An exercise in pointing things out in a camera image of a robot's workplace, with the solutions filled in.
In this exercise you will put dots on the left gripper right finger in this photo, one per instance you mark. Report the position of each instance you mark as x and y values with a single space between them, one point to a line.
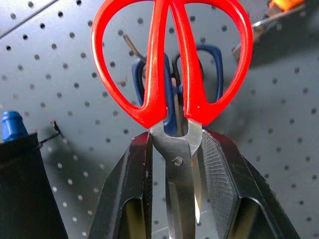
239 179

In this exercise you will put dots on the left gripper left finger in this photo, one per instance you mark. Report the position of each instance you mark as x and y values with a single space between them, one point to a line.
129 179

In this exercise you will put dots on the dark grey perforated pegboard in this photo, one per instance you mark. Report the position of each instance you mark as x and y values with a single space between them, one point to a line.
274 124

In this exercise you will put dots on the black cup hook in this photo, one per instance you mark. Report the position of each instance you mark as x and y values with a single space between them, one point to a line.
56 128

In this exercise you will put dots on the black plastic cup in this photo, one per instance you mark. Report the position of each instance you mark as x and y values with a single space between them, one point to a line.
22 186

